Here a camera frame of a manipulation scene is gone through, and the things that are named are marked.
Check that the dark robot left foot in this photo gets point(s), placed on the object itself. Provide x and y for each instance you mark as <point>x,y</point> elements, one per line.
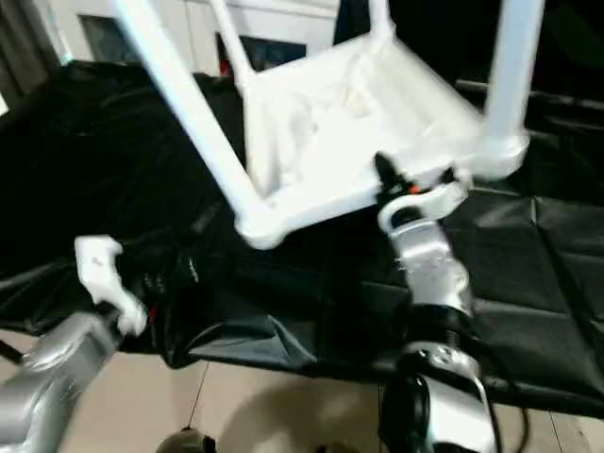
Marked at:
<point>186,443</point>

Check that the grey curtain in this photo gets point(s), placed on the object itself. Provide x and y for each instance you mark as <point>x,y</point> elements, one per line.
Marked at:
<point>19,42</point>

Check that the white plastic table top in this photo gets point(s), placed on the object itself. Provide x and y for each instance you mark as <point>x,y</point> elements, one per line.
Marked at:
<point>401,118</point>

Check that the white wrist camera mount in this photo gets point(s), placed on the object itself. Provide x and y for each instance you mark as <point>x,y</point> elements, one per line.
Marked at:
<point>99,269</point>
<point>443,193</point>

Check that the large black box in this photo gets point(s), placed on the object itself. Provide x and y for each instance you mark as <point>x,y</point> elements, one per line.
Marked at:
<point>439,38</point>

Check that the black metal frame leg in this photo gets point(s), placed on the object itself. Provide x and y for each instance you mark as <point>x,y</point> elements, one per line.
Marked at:
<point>9,353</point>

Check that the black work mat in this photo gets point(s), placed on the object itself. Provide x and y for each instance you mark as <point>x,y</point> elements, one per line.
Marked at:
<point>118,165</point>

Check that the white pole teal bands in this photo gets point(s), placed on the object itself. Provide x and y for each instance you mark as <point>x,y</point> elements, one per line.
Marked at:
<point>59,42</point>

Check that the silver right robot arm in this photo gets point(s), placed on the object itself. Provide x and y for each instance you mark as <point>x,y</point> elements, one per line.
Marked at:
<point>424,264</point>

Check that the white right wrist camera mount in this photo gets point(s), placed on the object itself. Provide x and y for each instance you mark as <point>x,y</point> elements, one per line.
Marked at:
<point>443,193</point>

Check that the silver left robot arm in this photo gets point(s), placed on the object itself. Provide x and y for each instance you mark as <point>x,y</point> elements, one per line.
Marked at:
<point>66,349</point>

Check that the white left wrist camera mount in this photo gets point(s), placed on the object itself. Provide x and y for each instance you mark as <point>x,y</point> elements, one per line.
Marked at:
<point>99,269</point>

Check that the silver metal bar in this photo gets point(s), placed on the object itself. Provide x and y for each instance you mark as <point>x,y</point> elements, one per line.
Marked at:
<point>566,99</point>

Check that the white glass-door cabinet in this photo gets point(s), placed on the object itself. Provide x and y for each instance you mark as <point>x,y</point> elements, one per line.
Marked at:
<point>189,28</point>

